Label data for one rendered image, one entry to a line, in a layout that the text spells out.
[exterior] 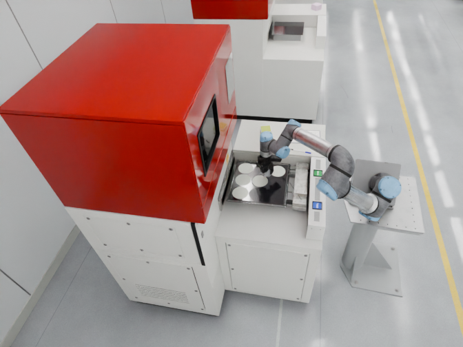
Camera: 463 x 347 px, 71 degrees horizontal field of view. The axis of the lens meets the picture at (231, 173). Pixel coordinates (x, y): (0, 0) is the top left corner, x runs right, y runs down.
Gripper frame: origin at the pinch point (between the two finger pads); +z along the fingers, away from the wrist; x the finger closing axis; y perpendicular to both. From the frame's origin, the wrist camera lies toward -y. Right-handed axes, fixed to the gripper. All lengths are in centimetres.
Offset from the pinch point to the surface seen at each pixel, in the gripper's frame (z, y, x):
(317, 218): -4.0, 0.3, 45.9
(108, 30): -90, 57, -62
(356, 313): 92, -22, 79
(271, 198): 1.6, 9.4, 16.1
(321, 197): -4.5, -11.8, 35.9
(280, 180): 1.6, -4.3, 6.7
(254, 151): -5.0, -2.8, -20.0
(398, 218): 10, -47, 66
